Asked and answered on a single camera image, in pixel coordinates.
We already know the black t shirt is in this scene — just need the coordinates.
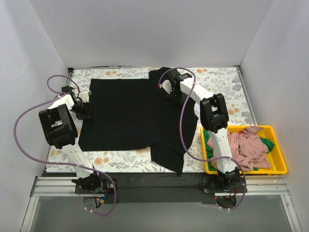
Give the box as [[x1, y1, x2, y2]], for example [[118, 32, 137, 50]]
[[79, 67, 198, 174]]

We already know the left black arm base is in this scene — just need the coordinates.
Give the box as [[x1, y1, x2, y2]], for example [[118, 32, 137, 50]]
[[71, 175, 118, 194]]

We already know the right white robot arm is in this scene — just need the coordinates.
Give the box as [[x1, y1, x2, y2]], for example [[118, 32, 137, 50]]
[[158, 68, 240, 192]]

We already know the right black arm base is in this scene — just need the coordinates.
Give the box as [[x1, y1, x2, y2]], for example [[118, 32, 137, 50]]
[[198, 169, 247, 193]]

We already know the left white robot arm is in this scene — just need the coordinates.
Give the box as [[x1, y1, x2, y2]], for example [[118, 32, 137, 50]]
[[38, 86, 103, 193]]

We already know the green t shirt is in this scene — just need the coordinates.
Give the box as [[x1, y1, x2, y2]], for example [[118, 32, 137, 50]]
[[203, 130, 276, 171]]

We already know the pink t shirt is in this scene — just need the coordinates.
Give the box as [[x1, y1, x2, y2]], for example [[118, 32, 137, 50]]
[[204, 126, 275, 172]]

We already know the yellow plastic bin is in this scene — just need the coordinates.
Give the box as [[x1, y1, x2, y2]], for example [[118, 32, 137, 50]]
[[200, 125, 288, 175]]

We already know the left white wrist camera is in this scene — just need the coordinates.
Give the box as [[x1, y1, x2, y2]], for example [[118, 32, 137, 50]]
[[77, 90, 92, 103]]

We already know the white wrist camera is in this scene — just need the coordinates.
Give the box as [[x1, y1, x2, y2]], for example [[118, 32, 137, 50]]
[[77, 90, 92, 103], [158, 80, 172, 95]]

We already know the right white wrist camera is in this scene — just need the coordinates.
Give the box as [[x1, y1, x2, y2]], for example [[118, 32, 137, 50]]
[[158, 80, 172, 95]]

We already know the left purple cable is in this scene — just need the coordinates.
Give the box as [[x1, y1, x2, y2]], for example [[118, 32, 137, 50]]
[[13, 75, 118, 216]]

